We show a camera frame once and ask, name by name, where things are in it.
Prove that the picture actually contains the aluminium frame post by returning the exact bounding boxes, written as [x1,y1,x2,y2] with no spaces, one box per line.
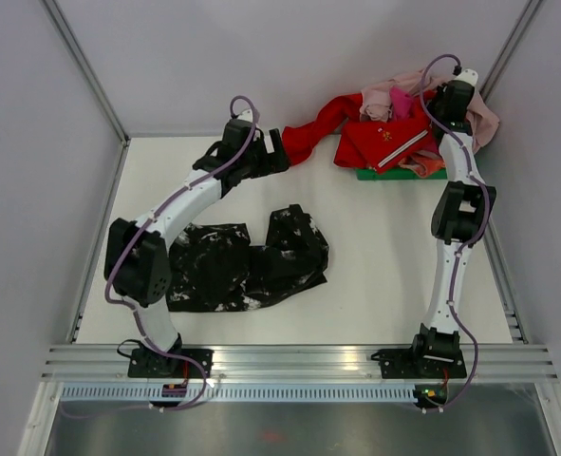
[40,0,130,146]
[479,0,546,101]

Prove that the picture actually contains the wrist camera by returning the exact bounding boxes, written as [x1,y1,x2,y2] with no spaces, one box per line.
[233,108,259,124]
[453,68,478,87]

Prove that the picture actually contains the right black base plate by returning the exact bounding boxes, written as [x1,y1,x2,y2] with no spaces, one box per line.
[370,349,467,379]

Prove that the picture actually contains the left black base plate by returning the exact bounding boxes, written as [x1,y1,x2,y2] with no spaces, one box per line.
[127,348,214,379]

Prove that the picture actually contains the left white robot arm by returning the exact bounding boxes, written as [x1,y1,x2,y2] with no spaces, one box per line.
[103,109,290,377]

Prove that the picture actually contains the left aluminium frame post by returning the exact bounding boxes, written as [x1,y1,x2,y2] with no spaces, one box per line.
[40,0,130,146]

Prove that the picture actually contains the green folded garment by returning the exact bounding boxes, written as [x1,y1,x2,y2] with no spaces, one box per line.
[353,164,447,181]

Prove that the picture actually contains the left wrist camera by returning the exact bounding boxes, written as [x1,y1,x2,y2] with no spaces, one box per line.
[233,108,259,124]

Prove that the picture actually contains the black white-splattered trousers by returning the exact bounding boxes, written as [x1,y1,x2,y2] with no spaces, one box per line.
[166,204,329,314]

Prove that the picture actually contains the aluminium mounting rail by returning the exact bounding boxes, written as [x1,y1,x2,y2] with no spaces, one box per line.
[40,344,558,383]

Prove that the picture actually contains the light pink trousers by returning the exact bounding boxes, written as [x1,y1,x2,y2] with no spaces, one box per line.
[360,69,499,153]

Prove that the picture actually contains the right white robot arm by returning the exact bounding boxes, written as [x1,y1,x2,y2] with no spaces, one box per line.
[408,66,496,378]

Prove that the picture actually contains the magenta pink trousers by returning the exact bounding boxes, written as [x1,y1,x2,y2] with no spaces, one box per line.
[389,86,414,121]

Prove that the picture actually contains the right aluminium frame post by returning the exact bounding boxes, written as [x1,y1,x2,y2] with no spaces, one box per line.
[479,0,546,101]

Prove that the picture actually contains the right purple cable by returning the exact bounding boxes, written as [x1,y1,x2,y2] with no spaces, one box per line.
[417,53,495,409]

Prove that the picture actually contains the white slotted cable duct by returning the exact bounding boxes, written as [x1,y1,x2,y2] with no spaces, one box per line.
[61,383,417,403]

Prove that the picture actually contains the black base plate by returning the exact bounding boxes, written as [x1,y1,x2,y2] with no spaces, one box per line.
[127,348,214,379]
[370,349,467,379]

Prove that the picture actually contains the red trousers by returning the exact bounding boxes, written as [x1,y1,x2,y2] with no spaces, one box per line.
[281,94,433,174]

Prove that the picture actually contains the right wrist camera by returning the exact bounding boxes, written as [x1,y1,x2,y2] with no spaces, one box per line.
[453,68,478,87]

